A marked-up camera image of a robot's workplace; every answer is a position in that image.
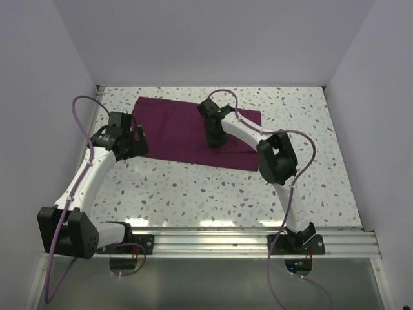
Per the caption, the purple cloth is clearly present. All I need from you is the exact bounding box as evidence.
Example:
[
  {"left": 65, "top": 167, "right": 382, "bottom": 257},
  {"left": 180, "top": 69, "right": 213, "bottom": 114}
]
[{"left": 132, "top": 96, "right": 258, "bottom": 172}]

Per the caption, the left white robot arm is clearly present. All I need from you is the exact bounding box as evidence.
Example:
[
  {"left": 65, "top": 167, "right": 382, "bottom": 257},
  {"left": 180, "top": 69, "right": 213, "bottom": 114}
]
[{"left": 37, "top": 112, "right": 149, "bottom": 259}]

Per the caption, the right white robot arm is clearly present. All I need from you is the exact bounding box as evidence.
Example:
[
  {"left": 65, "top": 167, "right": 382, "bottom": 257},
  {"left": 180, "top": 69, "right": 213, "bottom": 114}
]
[{"left": 197, "top": 98, "right": 316, "bottom": 254}]

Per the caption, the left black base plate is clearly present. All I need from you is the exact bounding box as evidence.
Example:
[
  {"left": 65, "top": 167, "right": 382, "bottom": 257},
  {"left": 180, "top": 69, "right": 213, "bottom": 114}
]
[{"left": 97, "top": 234, "right": 154, "bottom": 255}]

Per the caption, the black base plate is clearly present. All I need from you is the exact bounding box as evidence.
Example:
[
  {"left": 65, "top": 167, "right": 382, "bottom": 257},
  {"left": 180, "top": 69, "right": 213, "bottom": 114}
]
[
  {"left": 266, "top": 233, "right": 326, "bottom": 256},
  {"left": 97, "top": 234, "right": 154, "bottom": 255}
]

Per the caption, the aluminium rail frame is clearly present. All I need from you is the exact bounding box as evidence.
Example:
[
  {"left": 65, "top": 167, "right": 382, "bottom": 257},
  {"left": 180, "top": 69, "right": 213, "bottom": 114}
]
[{"left": 29, "top": 86, "right": 388, "bottom": 309}]

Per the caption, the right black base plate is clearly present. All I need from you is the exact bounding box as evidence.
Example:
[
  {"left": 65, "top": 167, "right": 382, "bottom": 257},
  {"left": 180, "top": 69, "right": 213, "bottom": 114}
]
[{"left": 266, "top": 233, "right": 326, "bottom": 256}]

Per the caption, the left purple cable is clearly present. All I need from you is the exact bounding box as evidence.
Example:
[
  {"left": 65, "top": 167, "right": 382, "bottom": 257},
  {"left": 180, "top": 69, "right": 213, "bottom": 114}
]
[{"left": 44, "top": 95, "right": 146, "bottom": 304}]

